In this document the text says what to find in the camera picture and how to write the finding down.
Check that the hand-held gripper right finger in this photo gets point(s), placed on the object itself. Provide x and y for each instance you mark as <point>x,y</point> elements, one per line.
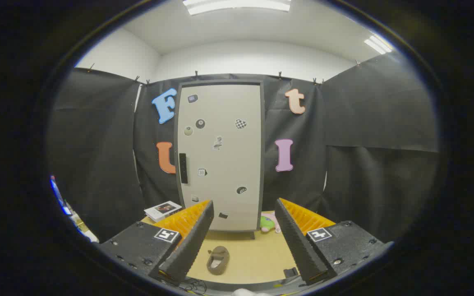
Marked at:
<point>298,246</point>

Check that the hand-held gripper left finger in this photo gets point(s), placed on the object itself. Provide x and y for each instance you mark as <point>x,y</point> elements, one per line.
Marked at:
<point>192,246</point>

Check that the brown fuzzy shoe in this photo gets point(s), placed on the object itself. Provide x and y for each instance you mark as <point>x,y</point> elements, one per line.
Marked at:
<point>218,261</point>

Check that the grey shoe cabinet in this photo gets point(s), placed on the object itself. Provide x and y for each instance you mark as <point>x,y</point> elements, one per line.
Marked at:
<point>263,164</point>

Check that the small black block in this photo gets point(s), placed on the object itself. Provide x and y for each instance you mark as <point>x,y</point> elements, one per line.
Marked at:
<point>291,272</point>

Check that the pink green plush toy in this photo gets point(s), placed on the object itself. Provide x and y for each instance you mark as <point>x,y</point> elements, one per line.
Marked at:
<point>268,224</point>

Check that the white book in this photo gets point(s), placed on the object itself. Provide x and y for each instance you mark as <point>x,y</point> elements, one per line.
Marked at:
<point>163,210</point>

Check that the pale cluttered objects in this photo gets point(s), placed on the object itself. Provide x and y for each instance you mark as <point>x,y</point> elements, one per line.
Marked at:
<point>83,228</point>

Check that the black backdrop cloth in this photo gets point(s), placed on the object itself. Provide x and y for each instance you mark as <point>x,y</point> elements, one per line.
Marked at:
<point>364,123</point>

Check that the blue white object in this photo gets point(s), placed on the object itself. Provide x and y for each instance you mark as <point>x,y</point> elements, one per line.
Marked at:
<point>59,197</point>

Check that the small ceiling light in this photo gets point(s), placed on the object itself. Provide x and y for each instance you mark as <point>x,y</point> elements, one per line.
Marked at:
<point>378,44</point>

